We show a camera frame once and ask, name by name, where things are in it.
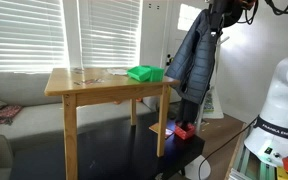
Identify red woven basket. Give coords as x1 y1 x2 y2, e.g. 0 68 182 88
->
173 121 196 141

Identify green plastic bin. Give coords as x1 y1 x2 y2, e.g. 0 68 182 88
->
126 65 165 83

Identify light wooden table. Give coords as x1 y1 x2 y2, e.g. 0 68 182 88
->
44 67 181 180

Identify orange leaflet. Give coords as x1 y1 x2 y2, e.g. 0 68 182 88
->
149 122 175 139

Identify black inner garment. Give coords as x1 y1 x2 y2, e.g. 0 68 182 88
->
175 97 200 129

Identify white front door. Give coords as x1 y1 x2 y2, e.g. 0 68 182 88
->
162 0 212 104

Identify grey puffer jacket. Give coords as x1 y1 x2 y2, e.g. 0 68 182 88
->
164 9 222 105

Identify white window blinds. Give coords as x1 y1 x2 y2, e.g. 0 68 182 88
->
0 0 68 73
78 0 142 69

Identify black coffee table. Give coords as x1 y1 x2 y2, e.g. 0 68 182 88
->
9 113 206 180

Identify cream tote bag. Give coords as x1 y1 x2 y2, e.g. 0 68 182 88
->
202 87 225 120

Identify black hooded garment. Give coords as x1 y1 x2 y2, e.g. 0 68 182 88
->
209 0 245 29

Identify light grey sofa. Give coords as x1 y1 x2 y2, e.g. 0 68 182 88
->
0 71 153 180

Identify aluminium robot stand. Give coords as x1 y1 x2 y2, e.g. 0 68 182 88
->
224 123 280 180

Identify red patterned blanket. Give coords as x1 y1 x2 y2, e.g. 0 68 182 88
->
0 104 23 127

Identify thin black floor cable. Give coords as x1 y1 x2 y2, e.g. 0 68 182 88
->
198 116 259 180

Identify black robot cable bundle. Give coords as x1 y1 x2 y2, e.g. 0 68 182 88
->
237 0 288 26

